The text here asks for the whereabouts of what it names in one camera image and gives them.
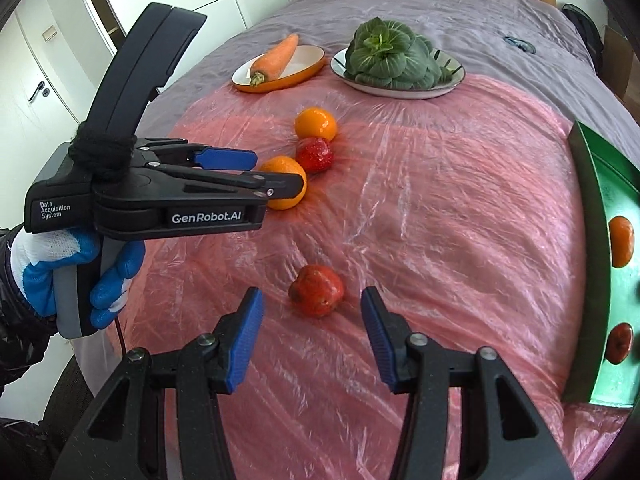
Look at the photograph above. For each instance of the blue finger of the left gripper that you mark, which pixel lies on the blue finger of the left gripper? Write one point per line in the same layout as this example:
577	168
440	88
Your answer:
225	159

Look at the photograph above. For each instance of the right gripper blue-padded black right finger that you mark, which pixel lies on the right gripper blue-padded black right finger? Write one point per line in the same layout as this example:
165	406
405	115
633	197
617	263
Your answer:
503	436

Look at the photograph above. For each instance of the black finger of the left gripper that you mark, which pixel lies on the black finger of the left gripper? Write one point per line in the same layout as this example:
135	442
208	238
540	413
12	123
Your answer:
248	179

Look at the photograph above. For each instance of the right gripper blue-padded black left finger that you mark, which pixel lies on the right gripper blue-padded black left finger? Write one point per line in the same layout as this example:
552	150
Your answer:
122	434

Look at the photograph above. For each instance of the orange fruit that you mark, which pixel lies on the orange fruit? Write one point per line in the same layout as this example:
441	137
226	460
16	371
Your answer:
315	122
622	241
286	182
619	343

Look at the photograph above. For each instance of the red apple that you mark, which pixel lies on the red apple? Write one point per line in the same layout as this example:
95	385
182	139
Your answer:
314	154
316	292

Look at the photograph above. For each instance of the green rectangular tray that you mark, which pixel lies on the green rectangular tray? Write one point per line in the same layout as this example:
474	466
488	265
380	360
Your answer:
609	186

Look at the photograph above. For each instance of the blue white gloved hand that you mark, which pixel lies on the blue white gloved hand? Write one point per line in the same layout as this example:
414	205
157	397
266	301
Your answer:
34	257

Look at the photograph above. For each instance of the carrot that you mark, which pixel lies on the carrot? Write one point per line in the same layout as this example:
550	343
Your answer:
272	64

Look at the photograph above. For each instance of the white wardrobe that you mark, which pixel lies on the white wardrobe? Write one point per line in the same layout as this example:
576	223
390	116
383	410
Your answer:
54	54

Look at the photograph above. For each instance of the green bok choy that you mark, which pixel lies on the green bok choy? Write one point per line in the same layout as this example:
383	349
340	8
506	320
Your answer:
388	54

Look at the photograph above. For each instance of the pink plastic sheet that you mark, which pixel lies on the pink plastic sheet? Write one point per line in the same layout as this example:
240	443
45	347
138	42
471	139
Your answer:
464	212

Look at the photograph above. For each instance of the black backpack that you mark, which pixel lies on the black backpack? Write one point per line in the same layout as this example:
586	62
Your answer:
588	31

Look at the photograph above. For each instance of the wooden drawer cabinet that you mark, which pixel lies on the wooden drawer cabinet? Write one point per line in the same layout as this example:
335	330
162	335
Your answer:
620	70

